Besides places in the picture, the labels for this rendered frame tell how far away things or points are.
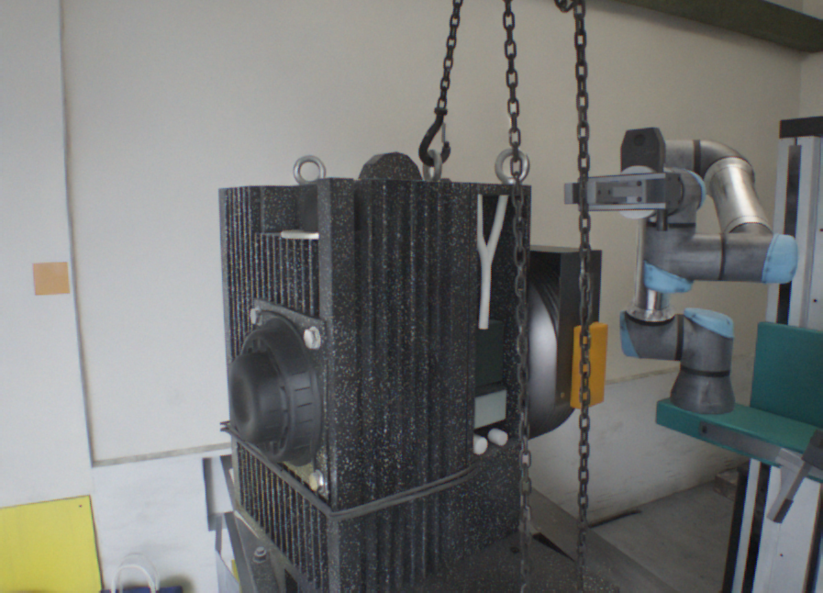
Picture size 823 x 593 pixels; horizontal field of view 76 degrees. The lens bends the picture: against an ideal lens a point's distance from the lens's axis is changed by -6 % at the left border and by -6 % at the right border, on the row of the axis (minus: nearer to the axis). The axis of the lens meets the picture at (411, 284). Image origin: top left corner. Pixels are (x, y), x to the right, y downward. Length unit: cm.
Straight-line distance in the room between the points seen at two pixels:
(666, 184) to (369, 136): 154
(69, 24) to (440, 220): 151
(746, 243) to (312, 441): 73
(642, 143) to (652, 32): 227
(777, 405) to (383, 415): 98
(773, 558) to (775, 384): 48
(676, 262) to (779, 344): 63
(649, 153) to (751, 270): 24
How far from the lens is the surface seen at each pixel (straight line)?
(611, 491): 315
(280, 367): 88
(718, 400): 147
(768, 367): 153
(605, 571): 161
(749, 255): 94
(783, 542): 175
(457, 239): 95
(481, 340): 107
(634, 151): 86
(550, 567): 117
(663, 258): 93
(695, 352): 145
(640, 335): 142
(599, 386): 115
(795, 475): 100
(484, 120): 239
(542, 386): 114
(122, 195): 202
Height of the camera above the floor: 157
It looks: 8 degrees down
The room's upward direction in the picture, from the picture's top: straight up
